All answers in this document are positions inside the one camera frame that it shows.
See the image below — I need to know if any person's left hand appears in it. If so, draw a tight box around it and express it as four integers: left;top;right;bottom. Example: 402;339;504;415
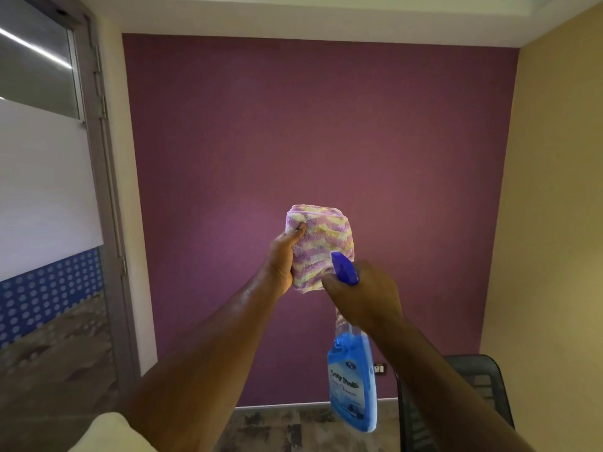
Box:
262;222;308;298

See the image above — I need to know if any person's right hand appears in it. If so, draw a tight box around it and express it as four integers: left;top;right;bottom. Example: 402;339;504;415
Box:
321;260;406;336

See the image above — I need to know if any purple yellow striped cleaning cloth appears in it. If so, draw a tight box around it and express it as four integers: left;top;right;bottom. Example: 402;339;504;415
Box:
286;205;356;293

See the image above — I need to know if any blue glass cleaner spray bottle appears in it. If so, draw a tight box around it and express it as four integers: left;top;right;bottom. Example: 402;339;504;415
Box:
327;251;378;433

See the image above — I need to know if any person's left forearm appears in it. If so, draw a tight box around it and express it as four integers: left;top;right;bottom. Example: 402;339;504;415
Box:
114;270;283;452

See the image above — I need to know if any person's right forearm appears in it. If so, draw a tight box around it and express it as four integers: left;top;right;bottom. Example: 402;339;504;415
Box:
372;315;538;452

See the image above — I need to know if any black mesh office chair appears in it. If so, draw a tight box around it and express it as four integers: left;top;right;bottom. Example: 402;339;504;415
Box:
395;355;516;452

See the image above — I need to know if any glass door with frosted band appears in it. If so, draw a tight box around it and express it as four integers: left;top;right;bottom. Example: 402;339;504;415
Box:
0;0;124;415

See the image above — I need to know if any person's pale yellow sleeve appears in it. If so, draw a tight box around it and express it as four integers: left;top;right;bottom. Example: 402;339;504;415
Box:
68;412;158;452

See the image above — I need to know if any grey metal door frame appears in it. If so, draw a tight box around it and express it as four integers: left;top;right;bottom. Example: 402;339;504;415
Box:
66;4;142;396

